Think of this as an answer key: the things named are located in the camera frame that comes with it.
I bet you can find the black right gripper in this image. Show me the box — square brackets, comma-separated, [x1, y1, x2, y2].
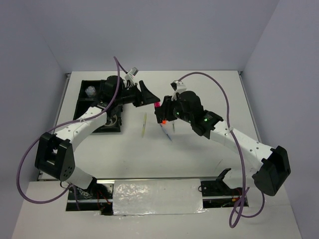
[155, 94, 193, 123]

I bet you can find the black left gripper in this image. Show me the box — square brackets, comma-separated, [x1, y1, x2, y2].
[115, 80, 160, 108]

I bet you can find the large brown tape roll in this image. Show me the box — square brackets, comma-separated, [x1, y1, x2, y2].
[105, 115, 118, 127]

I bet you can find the clear jar of paper clips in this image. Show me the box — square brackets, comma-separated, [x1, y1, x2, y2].
[85, 86, 96, 98]

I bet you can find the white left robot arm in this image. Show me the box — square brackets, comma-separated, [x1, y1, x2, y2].
[34, 75, 160, 199]

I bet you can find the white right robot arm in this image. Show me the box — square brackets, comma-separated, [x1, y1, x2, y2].
[155, 91, 291, 196]

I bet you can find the blue thin pen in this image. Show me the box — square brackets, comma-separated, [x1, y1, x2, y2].
[159, 123, 172, 141]

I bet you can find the yellow thin pen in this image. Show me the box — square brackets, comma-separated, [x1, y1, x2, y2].
[141, 113, 147, 138]

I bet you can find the black four-compartment organizer tray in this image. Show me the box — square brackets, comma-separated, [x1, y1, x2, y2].
[73, 80, 123, 134]

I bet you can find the silver foil covered panel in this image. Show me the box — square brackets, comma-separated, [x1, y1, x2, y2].
[113, 179, 205, 216]

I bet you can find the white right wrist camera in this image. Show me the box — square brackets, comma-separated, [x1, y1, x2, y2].
[170, 80, 187, 101]

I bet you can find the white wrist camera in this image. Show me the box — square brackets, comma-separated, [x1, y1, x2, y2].
[170, 80, 187, 101]
[125, 67, 138, 85]

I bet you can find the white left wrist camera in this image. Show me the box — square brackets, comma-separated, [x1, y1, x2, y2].
[125, 67, 138, 85]

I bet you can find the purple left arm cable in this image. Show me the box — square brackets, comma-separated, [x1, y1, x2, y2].
[16, 56, 127, 211]

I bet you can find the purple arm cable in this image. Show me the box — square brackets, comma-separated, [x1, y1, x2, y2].
[175, 72, 265, 229]
[16, 56, 127, 211]

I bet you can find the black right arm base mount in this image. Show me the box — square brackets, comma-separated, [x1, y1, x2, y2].
[197, 168, 243, 198]

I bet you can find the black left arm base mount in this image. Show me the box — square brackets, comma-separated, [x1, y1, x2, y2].
[70, 178, 113, 200]

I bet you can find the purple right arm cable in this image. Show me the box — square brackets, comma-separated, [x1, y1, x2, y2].
[175, 72, 265, 229]

